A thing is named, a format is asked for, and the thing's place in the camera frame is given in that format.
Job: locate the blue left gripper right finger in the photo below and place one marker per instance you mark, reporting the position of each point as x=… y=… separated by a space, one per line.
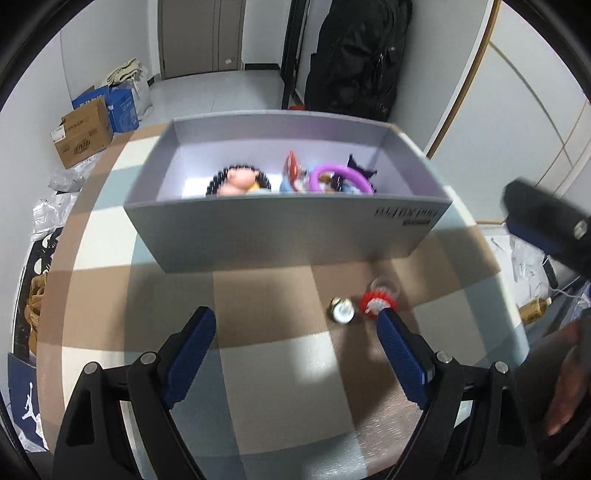
x=409 y=355

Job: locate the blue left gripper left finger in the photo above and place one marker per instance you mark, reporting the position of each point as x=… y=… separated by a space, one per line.
x=183 y=353

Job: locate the person's right hand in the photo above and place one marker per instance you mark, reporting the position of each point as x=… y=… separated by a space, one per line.
x=572 y=382

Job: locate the small silver bell charm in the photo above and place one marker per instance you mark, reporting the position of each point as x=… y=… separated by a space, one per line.
x=342 y=310

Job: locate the checkered table cloth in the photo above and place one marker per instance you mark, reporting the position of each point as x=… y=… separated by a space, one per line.
x=284 y=392

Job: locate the grey cardboard box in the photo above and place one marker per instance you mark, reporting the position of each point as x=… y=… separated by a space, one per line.
x=265 y=189

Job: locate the blue jordan bag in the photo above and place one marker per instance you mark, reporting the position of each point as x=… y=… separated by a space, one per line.
x=24 y=404

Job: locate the white plastic wrap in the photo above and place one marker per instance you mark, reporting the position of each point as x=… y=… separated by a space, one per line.
x=65 y=186

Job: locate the brown cardboard box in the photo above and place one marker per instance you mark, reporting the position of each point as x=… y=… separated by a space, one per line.
x=83 y=132

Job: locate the blue cardboard box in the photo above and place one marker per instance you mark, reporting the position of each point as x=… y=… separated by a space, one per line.
x=119 y=103

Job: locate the black hanging coat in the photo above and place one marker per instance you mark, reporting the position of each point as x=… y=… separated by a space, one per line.
x=357 y=66

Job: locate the black coat rack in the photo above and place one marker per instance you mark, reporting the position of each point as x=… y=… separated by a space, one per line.
x=291 y=46

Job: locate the white fabric bag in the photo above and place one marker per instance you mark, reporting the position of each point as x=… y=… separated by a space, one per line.
x=132 y=75

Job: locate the grey door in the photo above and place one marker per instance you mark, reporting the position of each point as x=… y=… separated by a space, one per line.
x=199 y=36

